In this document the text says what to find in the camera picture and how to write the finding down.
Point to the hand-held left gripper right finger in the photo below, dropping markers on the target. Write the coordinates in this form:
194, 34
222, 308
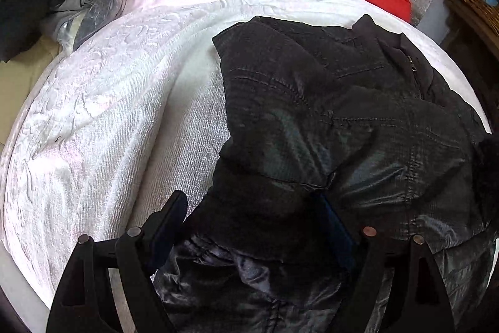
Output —
336, 228

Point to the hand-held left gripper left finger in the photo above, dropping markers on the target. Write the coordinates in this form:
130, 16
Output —
172, 216

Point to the black quilted jacket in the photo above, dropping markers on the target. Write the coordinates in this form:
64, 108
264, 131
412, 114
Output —
312, 103

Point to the white textured blanket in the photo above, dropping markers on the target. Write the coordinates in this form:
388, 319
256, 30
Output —
117, 122

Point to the cream sofa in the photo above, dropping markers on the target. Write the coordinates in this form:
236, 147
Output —
23, 83

